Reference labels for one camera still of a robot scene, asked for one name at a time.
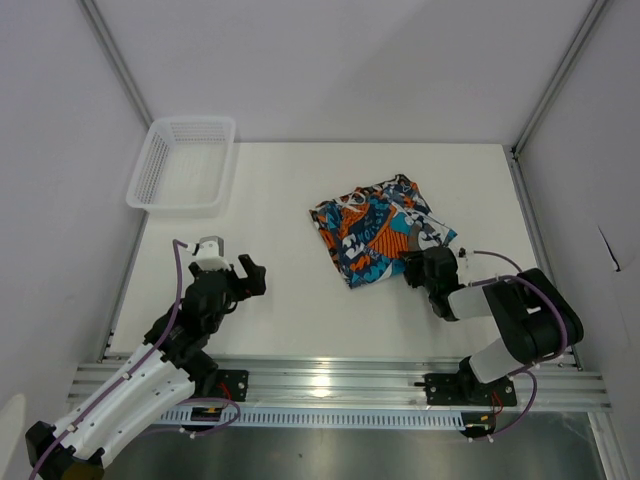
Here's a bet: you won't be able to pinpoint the blue patterned shorts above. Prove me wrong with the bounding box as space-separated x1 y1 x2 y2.
309 174 457 289

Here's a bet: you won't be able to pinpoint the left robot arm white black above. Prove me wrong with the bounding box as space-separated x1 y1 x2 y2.
25 254 266 479

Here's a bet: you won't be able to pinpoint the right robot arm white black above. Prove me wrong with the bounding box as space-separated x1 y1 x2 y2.
401 246 584 406

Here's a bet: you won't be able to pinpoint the white plastic basket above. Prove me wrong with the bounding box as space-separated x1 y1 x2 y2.
126 115 236 218

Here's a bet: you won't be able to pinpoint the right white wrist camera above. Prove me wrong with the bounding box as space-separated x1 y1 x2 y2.
457 247 475 273

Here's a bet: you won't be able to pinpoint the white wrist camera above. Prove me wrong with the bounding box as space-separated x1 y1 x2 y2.
457 247 475 273
187 236 231 271

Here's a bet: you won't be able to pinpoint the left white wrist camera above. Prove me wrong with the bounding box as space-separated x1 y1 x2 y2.
187 236 231 271

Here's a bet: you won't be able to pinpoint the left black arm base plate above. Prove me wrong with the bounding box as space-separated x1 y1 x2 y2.
196 369 249 402

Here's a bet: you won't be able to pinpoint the left aluminium side rail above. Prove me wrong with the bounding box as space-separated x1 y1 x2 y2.
96 212 149 364

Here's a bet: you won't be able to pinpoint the aluminium side rail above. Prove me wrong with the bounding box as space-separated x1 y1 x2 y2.
96 212 149 364
504 145 588 371

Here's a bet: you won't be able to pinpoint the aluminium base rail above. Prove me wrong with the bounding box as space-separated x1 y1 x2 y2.
67 355 612 414

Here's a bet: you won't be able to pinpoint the right aluminium side rail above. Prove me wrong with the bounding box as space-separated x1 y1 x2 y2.
504 145 588 371

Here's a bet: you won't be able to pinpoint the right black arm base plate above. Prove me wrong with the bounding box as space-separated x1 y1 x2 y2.
414 373 518 407

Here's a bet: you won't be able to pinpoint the white slotted cable duct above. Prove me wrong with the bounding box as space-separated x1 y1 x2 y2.
155 406 465 431

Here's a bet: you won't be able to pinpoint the right aluminium corner post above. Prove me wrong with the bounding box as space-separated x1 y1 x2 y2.
511 0 614 161

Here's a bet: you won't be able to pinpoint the aluminium corner post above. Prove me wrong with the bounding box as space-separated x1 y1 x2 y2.
77 0 153 129
511 0 614 161

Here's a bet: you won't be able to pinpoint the left aluminium corner post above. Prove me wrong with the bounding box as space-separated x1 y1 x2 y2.
77 0 153 129

